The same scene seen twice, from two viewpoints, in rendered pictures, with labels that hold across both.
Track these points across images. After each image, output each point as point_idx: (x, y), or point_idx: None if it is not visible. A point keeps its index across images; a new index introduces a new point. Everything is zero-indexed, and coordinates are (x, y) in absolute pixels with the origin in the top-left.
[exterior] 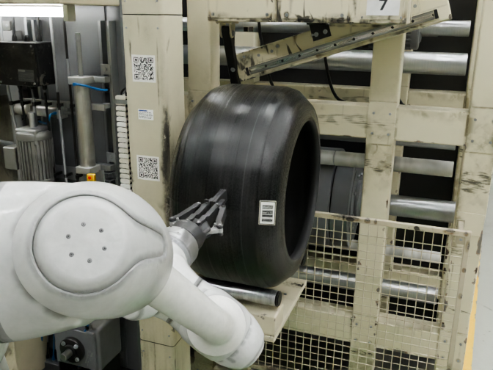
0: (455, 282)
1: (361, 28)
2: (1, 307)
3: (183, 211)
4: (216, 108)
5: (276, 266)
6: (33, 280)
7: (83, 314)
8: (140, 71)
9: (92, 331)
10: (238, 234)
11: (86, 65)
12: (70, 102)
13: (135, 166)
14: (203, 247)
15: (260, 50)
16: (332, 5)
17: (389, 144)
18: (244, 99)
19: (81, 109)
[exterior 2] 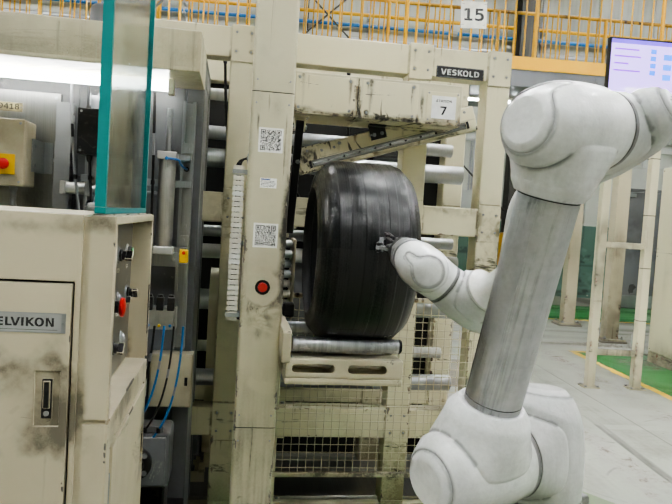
0: None
1: (411, 132)
2: (640, 133)
3: (379, 240)
4: (354, 173)
5: (411, 307)
6: (665, 115)
7: (666, 139)
8: (267, 142)
9: (163, 435)
10: (395, 273)
11: (156, 146)
12: (153, 178)
13: (250, 234)
14: (358, 290)
15: (323, 145)
16: (404, 108)
17: None
18: (372, 168)
19: (169, 185)
